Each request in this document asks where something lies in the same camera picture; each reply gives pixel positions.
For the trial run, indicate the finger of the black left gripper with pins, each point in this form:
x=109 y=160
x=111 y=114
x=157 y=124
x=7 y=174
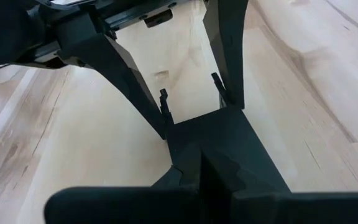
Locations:
x=117 y=65
x=230 y=46

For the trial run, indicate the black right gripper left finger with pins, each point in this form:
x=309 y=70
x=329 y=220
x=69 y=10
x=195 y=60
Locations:
x=120 y=207

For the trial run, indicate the black duct cover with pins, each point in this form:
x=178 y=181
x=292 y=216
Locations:
x=228 y=130

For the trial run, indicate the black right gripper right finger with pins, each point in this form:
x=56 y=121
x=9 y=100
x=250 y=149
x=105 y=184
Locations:
x=291 y=208

